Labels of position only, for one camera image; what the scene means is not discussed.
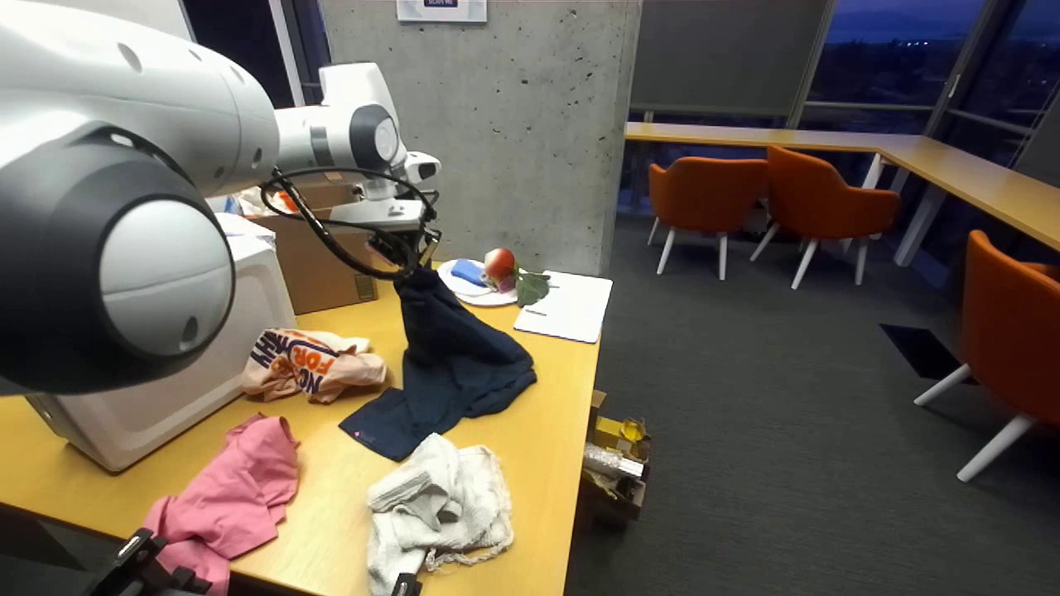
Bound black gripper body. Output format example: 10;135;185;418
328;195;437;274

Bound green leaf toy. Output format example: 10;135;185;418
516;271;551;303

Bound orange chair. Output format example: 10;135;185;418
754;145;900;283
651;155;765;276
914;228;1060;483

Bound navy blue cloth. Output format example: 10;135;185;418
342;269;536;459

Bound orange chair far left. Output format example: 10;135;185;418
651;155;765;276

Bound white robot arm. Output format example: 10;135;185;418
0;0;437;395

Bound orange printed white cloth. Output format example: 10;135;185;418
243;328;392;402

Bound red apple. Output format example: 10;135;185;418
484;249;520;290

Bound black tripod in foreground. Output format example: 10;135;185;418
84;528;212;596

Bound orange chair middle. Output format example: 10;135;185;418
754;145;900;283

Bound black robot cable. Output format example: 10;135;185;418
257;165;443;280

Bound white crumpled cloth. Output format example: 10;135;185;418
368;432;514;596

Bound small box on floor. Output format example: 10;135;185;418
580;390;652;525

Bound white microwave box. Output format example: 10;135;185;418
26;207;297;476

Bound orange chair right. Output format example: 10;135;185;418
914;228;1060;483

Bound pink cloth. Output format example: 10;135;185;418
142;414;301;596

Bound brown cardboard box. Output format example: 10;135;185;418
240;180;377;314

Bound blue sponge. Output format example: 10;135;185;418
450;258;486;289

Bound white paper sheet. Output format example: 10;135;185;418
514;271;613;343

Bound long wooden wall desk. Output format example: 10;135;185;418
625;121;1060;250

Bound white plate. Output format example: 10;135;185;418
437;258;516;306

